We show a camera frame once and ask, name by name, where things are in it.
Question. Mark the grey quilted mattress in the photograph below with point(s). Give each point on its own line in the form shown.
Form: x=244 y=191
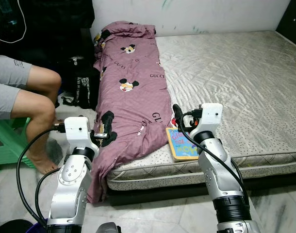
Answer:
x=235 y=87

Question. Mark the silver left robot leg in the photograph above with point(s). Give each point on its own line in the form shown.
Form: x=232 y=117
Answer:
x=109 y=228

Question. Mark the pink cartoon print blanket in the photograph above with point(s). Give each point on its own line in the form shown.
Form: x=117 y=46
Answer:
x=133 y=97

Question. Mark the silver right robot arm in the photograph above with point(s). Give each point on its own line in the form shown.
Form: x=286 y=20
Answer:
x=221 y=174

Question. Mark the black bag with white print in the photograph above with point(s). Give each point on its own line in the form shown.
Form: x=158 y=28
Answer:
x=85 y=87

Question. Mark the colourful children's book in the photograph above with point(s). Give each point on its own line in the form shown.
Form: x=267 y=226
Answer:
x=182 y=148

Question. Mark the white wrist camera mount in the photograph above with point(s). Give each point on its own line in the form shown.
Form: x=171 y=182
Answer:
x=77 y=131
x=211 y=116

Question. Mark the green plastic stool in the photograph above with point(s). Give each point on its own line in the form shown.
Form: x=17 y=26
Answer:
x=7 y=141

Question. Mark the black tufted headboard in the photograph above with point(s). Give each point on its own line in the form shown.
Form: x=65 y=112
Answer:
x=291 y=19

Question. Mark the person in grey shorts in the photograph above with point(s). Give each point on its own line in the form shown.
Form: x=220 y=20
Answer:
x=36 y=92

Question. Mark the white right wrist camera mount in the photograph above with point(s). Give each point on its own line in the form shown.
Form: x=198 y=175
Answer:
x=211 y=116

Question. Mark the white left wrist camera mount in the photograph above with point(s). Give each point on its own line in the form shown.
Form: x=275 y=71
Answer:
x=77 y=131

